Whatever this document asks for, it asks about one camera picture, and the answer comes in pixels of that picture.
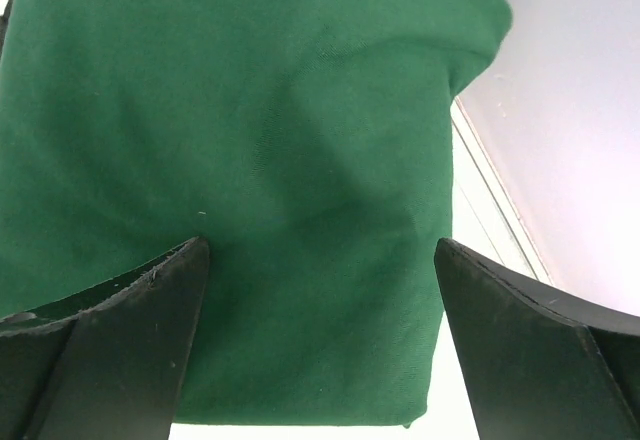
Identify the green t shirt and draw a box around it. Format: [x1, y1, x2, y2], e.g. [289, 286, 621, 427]
[1, 0, 511, 426]

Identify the right side aluminium rail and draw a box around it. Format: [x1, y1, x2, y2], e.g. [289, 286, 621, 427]
[451, 100, 554, 285]

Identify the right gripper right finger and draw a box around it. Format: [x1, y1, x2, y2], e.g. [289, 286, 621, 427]
[434, 239, 639, 440]

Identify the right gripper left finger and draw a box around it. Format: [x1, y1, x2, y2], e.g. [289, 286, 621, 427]
[1, 237, 210, 440]

